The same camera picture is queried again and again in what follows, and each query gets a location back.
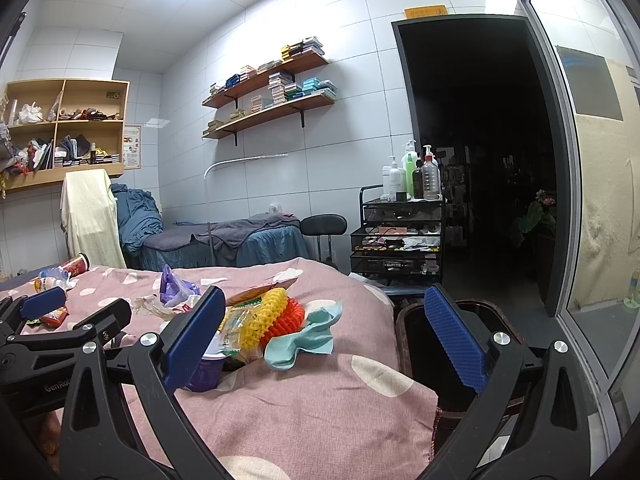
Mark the pink polka dot bedspread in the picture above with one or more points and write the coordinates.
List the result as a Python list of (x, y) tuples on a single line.
[(348, 415)]

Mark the dark brown trash bin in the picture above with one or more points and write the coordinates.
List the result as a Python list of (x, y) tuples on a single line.
[(422, 358)]

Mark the yellow foam fruit net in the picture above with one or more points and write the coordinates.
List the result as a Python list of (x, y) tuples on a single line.
[(245, 324)]

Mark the black round stool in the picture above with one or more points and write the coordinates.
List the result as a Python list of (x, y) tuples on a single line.
[(318, 226)]

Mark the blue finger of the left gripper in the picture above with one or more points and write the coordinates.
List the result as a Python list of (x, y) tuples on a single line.
[(43, 303), (107, 322)]

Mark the black mesh trolley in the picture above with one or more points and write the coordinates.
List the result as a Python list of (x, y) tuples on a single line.
[(398, 241)]

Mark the green pump bottle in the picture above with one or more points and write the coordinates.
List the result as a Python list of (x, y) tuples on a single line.
[(408, 163)]

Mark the white pump bottle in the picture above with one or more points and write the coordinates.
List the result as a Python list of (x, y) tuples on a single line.
[(396, 181)]

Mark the red paper cup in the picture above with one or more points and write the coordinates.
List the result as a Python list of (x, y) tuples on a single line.
[(76, 266)]

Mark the red snack bag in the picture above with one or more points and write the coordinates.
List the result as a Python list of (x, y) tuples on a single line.
[(55, 318)]

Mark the purple plastic cup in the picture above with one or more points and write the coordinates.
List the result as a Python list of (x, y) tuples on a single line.
[(207, 375)]

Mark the wooden wall shelf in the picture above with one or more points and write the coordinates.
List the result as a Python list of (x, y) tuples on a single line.
[(297, 64), (298, 107)]

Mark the wooden cubby shelf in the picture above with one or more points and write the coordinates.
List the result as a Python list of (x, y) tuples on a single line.
[(51, 127)]

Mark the blue massage bed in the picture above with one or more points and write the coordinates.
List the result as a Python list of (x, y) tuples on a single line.
[(147, 244)]

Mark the pink snack packet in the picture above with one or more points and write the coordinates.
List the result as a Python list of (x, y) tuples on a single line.
[(284, 279)]

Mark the crushed plastic bottle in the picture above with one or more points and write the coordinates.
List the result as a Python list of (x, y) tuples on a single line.
[(54, 277)]

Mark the cream cloth on chair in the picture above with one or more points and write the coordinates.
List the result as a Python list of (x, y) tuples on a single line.
[(89, 218)]

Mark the upper wooden wall shelf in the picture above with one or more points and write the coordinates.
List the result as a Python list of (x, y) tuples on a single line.
[(297, 64)]

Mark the lower wooden wall shelf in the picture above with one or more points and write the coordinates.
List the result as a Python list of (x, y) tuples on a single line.
[(298, 107)]

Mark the white floor lamp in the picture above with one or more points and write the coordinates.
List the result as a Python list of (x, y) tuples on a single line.
[(212, 187)]

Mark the orange foam fruit net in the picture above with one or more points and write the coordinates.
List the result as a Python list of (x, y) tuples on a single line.
[(290, 321)]

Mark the teal crumpled cloth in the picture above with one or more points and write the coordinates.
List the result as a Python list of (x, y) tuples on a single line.
[(314, 338)]

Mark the orange door sign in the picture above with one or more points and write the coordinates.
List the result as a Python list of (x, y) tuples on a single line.
[(425, 11)]

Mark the purple plastic bag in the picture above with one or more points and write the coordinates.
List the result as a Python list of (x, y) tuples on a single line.
[(175, 290)]

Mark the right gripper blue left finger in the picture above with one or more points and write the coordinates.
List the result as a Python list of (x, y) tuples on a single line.
[(99, 438)]

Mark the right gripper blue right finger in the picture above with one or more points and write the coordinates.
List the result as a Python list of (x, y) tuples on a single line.
[(528, 418)]

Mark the potted pink flower plant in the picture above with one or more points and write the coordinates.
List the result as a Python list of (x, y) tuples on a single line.
[(539, 219)]

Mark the wall poster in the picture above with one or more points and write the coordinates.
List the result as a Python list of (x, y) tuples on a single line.
[(131, 147)]

